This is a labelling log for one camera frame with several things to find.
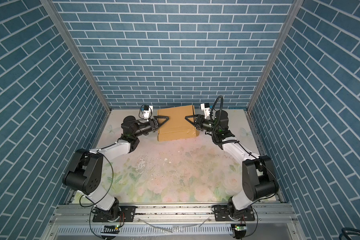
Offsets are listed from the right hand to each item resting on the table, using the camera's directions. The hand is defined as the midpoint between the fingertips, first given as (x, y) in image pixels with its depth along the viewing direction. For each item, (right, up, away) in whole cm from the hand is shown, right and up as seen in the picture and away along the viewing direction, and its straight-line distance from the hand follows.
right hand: (184, 118), depth 77 cm
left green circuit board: (-36, -55, -5) cm, 66 cm away
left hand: (-9, -2, +1) cm, 9 cm away
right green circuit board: (+28, -55, -4) cm, 62 cm away
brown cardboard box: (-4, -4, -2) cm, 6 cm away
